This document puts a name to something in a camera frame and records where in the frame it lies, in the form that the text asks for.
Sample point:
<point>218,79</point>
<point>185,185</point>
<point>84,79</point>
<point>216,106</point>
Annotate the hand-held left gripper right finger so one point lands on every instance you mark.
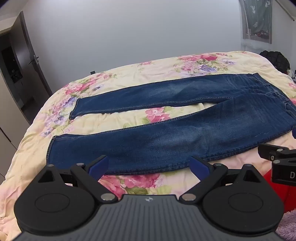
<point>199,167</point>

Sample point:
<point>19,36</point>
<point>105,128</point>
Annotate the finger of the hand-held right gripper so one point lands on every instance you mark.
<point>268,151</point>

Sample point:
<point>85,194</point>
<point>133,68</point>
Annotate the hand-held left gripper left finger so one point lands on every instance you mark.
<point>100,166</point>

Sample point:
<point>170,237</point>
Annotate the blue denim pants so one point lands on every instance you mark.
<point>185,129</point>

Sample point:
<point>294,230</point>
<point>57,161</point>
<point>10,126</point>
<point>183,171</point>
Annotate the floral blanket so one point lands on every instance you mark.
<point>97,115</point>

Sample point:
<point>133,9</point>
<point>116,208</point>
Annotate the purple fuzzy cloth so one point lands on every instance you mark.
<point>288,223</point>

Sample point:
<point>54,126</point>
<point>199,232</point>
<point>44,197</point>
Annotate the black puffer jacket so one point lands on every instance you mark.
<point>276,59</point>

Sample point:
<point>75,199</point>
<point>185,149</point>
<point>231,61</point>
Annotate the dark door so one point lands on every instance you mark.
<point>24,58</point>

